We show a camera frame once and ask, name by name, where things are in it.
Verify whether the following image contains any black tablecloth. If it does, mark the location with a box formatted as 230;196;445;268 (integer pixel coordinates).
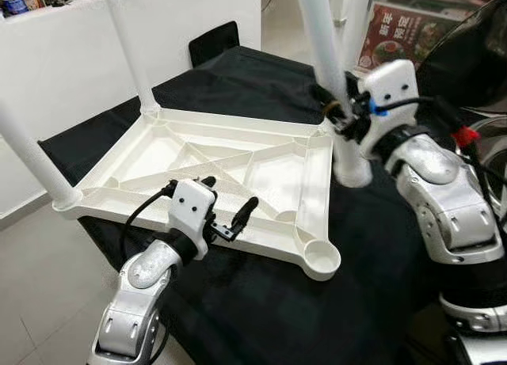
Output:
38;44;507;365

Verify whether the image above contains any black shiny bag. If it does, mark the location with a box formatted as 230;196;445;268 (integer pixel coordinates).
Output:
416;0;507;112

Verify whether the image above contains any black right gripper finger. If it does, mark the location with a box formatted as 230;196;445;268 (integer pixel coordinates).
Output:
311;82;349;128

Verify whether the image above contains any white plastic table top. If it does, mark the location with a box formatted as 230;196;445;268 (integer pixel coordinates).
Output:
54;108;343;283

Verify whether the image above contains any food picture poster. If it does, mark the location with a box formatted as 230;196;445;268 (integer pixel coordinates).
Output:
356;1;468;73

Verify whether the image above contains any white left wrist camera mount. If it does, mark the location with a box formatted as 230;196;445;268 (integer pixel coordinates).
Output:
169;177;217;260

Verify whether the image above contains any clear plastic water bottle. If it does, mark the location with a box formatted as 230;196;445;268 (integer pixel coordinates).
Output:
0;0;25;17

